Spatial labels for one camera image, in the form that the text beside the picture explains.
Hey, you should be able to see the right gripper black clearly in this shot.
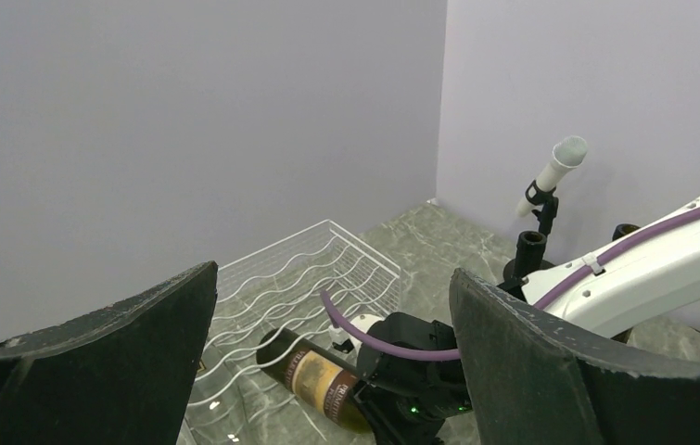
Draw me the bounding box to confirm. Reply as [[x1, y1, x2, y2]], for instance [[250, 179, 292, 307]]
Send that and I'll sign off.
[[352, 312, 472, 444]]

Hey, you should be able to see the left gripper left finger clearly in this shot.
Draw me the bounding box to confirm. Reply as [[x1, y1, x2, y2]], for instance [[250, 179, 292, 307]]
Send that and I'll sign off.
[[0, 261, 218, 444]]

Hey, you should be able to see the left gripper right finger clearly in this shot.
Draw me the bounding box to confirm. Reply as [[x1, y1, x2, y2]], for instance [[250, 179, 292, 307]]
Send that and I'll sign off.
[[449, 268, 700, 444]]

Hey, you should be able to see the dark wine bottle front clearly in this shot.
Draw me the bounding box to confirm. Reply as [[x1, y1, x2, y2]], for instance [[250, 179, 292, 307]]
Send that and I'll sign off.
[[255, 328, 372, 434]]

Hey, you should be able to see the dark wine bottle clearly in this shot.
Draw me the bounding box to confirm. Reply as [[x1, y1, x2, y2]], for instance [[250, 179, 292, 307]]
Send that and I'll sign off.
[[255, 328, 372, 434], [612, 223, 640, 241], [499, 231, 547, 300]]

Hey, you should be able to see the clear glass bottle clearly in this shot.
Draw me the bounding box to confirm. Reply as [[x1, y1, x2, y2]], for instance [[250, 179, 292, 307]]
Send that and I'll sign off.
[[185, 344, 302, 444]]

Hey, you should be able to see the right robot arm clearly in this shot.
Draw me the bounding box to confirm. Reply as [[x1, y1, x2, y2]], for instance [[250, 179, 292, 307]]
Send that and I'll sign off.
[[354, 196, 700, 444]]

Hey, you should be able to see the microphone on black stand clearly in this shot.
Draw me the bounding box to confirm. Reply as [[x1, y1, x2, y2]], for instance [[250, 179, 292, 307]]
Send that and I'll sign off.
[[515, 135, 589, 270]]

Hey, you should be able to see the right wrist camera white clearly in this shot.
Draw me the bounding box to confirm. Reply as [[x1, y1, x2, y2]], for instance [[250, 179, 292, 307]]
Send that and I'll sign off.
[[329, 314, 385, 354]]

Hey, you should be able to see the white wire wine rack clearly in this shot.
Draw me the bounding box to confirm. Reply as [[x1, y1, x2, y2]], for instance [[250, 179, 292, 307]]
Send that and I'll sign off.
[[186, 220, 402, 425]]

